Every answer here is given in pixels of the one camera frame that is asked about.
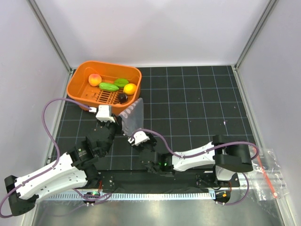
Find pink dotted zip bag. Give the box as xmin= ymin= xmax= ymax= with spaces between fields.
xmin=119 ymin=98 xmax=144 ymax=137

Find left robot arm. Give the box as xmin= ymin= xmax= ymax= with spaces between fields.
xmin=4 ymin=117 xmax=122 ymax=217

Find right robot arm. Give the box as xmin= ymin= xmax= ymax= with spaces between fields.
xmin=132 ymin=131 xmax=258 ymax=186

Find spare clear zip bags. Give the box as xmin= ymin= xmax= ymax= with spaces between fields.
xmin=248 ymin=148 xmax=289 ymax=201

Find dark purple toy fruit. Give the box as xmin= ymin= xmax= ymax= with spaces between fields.
xmin=117 ymin=93 xmax=128 ymax=104

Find black base bar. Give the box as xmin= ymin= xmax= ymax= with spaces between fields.
xmin=84 ymin=169 xmax=240 ymax=194

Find yellow orange toy fruit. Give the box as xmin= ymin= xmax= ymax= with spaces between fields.
xmin=123 ymin=83 xmax=137 ymax=96

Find long green toy vegetable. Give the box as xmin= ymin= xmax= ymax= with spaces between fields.
xmin=99 ymin=82 xmax=119 ymax=92

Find small green toy vegetable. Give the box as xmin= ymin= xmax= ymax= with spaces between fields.
xmin=113 ymin=78 xmax=129 ymax=88

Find orange plastic basket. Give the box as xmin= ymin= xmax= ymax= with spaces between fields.
xmin=66 ymin=61 xmax=142 ymax=114

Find peach toy fruit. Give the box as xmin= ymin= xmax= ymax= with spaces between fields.
xmin=88 ymin=73 xmax=102 ymax=87

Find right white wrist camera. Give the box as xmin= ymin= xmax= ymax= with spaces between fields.
xmin=128 ymin=131 xmax=150 ymax=146

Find white slotted cable duct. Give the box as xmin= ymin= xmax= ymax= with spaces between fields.
xmin=46 ymin=190 xmax=215 ymax=201

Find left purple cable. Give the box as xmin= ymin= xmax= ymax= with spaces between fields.
xmin=0 ymin=97 xmax=113 ymax=217

